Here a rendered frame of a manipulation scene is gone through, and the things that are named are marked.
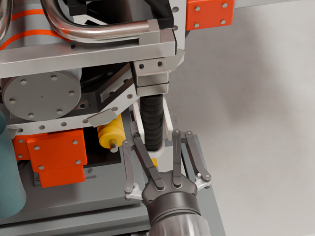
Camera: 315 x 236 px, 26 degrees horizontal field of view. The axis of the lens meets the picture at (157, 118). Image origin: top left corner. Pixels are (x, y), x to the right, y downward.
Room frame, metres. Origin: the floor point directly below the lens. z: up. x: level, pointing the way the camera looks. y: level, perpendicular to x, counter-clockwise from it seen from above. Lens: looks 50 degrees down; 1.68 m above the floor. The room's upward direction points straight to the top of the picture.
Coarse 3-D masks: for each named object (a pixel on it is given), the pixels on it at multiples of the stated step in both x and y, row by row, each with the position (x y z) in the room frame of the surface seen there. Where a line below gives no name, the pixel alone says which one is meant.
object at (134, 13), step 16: (64, 0) 1.02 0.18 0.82; (112, 0) 1.17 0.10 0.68; (128, 0) 1.13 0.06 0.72; (80, 16) 1.00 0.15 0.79; (96, 16) 1.01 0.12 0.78; (112, 16) 1.13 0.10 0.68; (128, 16) 1.09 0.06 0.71; (144, 16) 1.04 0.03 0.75; (112, 64) 1.00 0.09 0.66; (80, 80) 0.99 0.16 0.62; (96, 80) 0.98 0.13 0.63
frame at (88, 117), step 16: (176, 0) 0.93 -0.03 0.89; (176, 16) 0.93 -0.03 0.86; (176, 32) 0.93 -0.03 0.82; (128, 64) 0.96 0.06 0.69; (176, 64) 0.92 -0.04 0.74; (112, 80) 0.95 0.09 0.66; (128, 80) 0.93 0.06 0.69; (96, 96) 0.94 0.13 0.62; (112, 96) 0.91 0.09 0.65; (128, 96) 0.92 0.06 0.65; (80, 112) 0.90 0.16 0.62; (96, 112) 0.90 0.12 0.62; (112, 112) 0.90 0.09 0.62; (16, 128) 0.87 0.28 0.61; (32, 128) 0.87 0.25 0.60; (48, 128) 0.88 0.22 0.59; (64, 128) 0.88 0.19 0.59
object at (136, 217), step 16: (144, 176) 1.07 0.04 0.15; (112, 208) 0.97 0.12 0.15; (128, 208) 0.97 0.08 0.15; (144, 208) 0.97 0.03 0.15; (16, 224) 0.92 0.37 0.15; (32, 224) 0.92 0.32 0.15; (48, 224) 0.92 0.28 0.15; (64, 224) 0.92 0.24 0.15; (80, 224) 0.91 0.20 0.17; (96, 224) 0.91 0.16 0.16; (112, 224) 0.92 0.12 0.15; (128, 224) 0.93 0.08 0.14; (144, 224) 0.93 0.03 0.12
